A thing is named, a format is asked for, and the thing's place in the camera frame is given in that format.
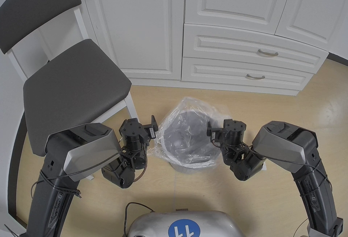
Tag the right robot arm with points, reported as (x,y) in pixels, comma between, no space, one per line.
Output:
(285,143)

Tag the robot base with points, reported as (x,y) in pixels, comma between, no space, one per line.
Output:
(190,222)

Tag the white trash bin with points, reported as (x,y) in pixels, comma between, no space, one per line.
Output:
(190,170)

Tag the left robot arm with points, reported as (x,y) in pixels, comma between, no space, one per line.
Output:
(89,146)

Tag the white wardrobe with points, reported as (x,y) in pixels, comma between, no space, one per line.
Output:
(231,13)

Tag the clear plastic bag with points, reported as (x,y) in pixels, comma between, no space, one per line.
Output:
(190,105)

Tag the white chair with grey cushions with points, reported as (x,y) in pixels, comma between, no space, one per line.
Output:
(76,81)

